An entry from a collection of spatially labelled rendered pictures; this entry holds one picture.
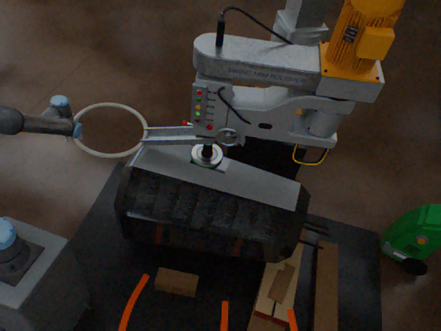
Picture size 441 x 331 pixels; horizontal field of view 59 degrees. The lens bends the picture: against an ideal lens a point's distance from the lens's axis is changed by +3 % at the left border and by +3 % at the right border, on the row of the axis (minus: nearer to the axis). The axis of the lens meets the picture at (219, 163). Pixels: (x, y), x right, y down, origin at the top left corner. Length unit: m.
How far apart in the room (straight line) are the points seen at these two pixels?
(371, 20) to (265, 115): 0.71
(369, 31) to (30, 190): 2.87
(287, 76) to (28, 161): 2.60
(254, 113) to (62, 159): 2.14
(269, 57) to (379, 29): 0.51
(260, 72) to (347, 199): 2.05
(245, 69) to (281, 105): 0.31
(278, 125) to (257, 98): 0.19
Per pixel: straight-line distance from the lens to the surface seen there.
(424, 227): 3.22
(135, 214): 2.62
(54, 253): 2.29
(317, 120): 2.26
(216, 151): 2.64
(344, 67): 2.04
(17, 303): 2.22
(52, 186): 3.64
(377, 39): 1.89
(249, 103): 2.20
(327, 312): 3.06
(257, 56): 2.03
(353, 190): 3.86
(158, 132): 2.63
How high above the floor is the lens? 2.81
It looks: 50 degrees down
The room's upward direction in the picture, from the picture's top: 9 degrees clockwise
